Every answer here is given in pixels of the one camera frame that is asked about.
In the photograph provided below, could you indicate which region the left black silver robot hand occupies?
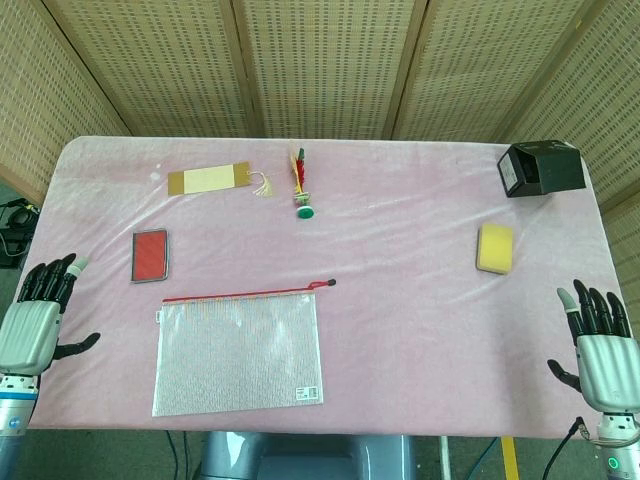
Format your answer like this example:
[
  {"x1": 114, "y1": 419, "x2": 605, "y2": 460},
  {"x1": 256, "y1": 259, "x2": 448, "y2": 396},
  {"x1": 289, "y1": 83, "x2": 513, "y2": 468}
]
[{"x1": 0, "y1": 253, "x2": 101, "y2": 376}]

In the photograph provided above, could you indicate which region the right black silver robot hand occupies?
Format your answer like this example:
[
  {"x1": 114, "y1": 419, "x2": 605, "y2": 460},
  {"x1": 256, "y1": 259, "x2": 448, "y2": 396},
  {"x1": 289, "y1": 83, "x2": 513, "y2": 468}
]
[{"x1": 547, "y1": 278, "x2": 640, "y2": 414}]

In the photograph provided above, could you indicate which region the clear mesh zipper pouch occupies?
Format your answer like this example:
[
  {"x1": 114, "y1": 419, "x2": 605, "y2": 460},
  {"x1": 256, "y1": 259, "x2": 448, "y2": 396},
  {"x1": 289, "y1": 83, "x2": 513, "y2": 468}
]
[{"x1": 151, "y1": 277, "x2": 338, "y2": 419}]

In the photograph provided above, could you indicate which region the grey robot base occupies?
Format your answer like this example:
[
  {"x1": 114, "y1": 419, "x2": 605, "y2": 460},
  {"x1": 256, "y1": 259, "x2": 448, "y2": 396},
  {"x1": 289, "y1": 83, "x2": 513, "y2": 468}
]
[{"x1": 197, "y1": 430, "x2": 416, "y2": 480}]

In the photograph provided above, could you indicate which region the feather shuttlecock green base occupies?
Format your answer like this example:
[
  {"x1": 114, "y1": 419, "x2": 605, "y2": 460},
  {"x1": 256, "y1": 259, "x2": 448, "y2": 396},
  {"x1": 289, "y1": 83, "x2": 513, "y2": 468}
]
[{"x1": 288, "y1": 143, "x2": 316, "y2": 221}]

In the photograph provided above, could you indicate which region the red ink pad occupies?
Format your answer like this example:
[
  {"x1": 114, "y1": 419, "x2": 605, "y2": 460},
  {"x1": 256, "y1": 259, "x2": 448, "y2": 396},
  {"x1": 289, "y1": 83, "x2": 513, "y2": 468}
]
[{"x1": 130, "y1": 228, "x2": 171, "y2": 285}]

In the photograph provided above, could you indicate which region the yellow sponge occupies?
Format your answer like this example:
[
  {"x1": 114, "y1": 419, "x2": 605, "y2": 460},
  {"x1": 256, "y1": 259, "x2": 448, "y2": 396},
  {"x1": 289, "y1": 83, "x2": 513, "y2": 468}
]
[{"x1": 475, "y1": 222, "x2": 516, "y2": 276}]

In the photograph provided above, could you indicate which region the black cardboard box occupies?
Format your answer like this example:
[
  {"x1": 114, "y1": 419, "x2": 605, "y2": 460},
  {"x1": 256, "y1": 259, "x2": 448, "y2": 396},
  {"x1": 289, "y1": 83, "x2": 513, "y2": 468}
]
[{"x1": 496, "y1": 140, "x2": 587, "y2": 199}]

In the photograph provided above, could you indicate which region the pink tablecloth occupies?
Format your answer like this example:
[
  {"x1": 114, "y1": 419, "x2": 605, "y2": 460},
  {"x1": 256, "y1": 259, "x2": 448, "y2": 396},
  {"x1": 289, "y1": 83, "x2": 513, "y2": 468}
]
[{"x1": 24, "y1": 135, "x2": 632, "y2": 440}]

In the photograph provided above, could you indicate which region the gold bookmark with tassel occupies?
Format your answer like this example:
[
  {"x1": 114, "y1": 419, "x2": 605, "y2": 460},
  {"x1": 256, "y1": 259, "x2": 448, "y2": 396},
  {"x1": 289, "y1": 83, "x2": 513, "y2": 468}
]
[{"x1": 167, "y1": 160, "x2": 275, "y2": 198}]

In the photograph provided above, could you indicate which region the woven folding screen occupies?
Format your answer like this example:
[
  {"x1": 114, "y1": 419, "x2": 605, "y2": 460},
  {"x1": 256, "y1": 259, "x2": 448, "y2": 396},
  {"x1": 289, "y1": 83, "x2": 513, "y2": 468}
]
[{"x1": 0, "y1": 0, "x2": 640, "y2": 301}]

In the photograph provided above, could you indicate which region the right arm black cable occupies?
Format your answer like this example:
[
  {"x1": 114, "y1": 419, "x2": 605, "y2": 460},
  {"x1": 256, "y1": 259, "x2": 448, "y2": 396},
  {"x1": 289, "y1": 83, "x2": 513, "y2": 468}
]
[{"x1": 542, "y1": 416, "x2": 590, "y2": 480}]

